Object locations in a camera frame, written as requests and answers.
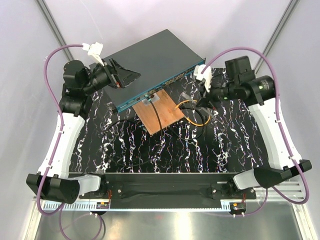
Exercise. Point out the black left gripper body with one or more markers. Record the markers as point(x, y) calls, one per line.
point(112, 77)

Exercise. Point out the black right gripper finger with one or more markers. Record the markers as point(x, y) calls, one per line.
point(188, 97)
point(209, 112)

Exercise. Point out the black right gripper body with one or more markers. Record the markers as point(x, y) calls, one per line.
point(210, 95)

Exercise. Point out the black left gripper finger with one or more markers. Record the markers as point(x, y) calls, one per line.
point(117, 69)
point(125, 78)

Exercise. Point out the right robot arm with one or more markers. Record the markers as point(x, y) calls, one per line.
point(259, 96)

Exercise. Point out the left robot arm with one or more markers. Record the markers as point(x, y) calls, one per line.
point(52, 181)

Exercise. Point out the wooden board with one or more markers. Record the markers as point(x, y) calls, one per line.
point(165, 107)

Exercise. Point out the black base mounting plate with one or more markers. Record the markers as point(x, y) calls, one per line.
point(161, 191)

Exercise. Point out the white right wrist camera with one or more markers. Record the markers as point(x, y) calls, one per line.
point(203, 73)

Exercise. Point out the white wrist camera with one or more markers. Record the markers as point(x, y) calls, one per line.
point(94, 50)
point(203, 73)

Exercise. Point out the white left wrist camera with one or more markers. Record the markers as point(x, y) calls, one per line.
point(94, 50)

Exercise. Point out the dark grey network switch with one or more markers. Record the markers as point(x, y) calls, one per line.
point(161, 59)

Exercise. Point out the aluminium frame rail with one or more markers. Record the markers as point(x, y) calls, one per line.
point(44, 9)

